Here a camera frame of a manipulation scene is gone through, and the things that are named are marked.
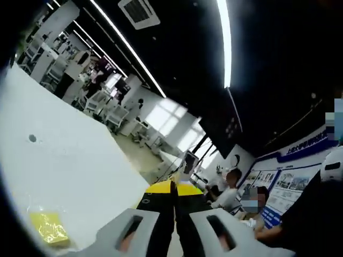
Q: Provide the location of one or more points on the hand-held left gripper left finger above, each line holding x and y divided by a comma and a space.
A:
139, 230

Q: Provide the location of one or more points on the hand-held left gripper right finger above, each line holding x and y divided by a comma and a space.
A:
203, 230

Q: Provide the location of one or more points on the square yellow silicone block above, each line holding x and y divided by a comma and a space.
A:
36, 219

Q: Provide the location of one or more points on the white standing device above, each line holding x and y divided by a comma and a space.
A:
190, 174

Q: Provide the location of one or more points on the square yellow sponge in wrap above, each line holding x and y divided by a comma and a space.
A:
52, 230

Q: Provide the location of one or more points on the black hanging display screen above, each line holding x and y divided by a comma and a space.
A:
219, 134

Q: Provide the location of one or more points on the bright window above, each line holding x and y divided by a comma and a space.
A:
166, 117

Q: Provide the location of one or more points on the white office chair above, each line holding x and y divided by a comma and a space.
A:
116, 116
95, 103

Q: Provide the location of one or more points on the white worn device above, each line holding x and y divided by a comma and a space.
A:
332, 158

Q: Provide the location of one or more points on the long ceiling light strip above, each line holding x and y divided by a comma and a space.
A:
128, 48

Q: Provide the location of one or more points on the bright ceiling light strip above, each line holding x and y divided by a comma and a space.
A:
226, 40

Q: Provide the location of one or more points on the ceiling air vent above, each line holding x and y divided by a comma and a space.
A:
139, 12

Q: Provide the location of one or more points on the round wall clock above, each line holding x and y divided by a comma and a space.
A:
235, 160

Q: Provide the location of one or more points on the blue wall display board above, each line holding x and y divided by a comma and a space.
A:
289, 184

